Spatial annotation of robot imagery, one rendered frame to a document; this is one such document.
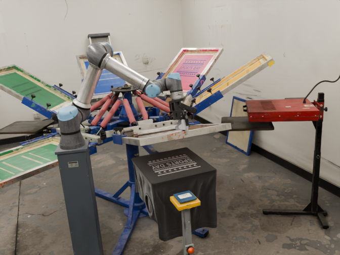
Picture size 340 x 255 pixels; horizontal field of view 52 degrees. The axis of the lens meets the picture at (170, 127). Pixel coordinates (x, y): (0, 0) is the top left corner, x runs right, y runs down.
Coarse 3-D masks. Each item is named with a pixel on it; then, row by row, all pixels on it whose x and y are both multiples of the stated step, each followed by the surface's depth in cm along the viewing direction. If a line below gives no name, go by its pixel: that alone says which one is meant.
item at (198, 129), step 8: (192, 128) 260; (200, 128) 208; (208, 128) 208; (216, 128) 209; (224, 128) 211; (160, 136) 198; (168, 136) 199; (176, 136) 201; (184, 136) 202; (192, 136) 204; (136, 144) 202; (144, 144) 194
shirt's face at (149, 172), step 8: (160, 152) 261; (168, 152) 259; (176, 152) 258; (184, 152) 257; (192, 152) 256; (136, 160) 248; (144, 160) 247; (200, 160) 241; (144, 168) 233; (200, 168) 228; (208, 168) 227; (152, 176) 221; (160, 176) 220; (168, 176) 219; (176, 176) 219; (184, 176) 218
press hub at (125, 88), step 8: (112, 88) 333; (120, 88) 330; (128, 88) 325; (136, 88) 325; (128, 96) 327; (120, 112) 333; (136, 112) 333; (112, 120) 334; (128, 120) 328; (136, 120) 329; (128, 144) 340; (128, 152) 343; (136, 152) 343; (128, 160) 346; (136, 200) 357; (128, 208) 370; (136, 208) 356; (144, 216) 354
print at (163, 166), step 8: (152, 160) 246; (160, 160) 245; (168, 160) 244; (176, 160) 243; (184, 160) 242; (192, 160) 242; (152, 168) 233; (160, 168) 232; (168, 168) 231; (176, 168) 230; (184, 168) 229; (192, 168) 228
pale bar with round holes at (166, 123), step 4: (168, 120) 288; (172, 120) 287; (176, 120) 288; (144, 124) 281; (148, 124) 280; (152, 124) 281; (156, 124) 283; (160, 124) 284; (164, 124) 286; (168, 124) 286; (172, 124) 287; (176, 124) 288; (124, 128) 274; (128, 128) 275; (132, 128) 276; (136, 128) 277; (140, 128) 281; (144, 128) 279; (148, 128) 280; (152, 128) 281; (156, 128) 282; (108, 132) 269; (112, 132) 270; (136, 132) 277; (108, 136) 269
